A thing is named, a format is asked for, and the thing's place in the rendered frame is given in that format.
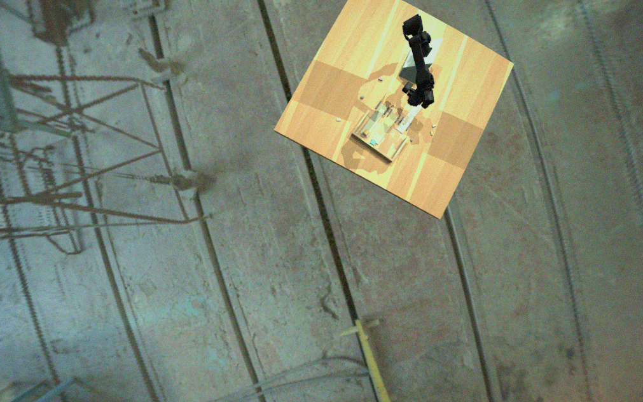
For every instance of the pale green flat strip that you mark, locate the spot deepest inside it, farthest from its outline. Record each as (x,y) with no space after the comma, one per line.
(380,110)

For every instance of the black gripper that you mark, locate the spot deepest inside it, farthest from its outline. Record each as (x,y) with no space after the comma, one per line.
(408,87)

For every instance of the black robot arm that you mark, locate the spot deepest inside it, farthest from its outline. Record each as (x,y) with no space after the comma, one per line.
(419,44)

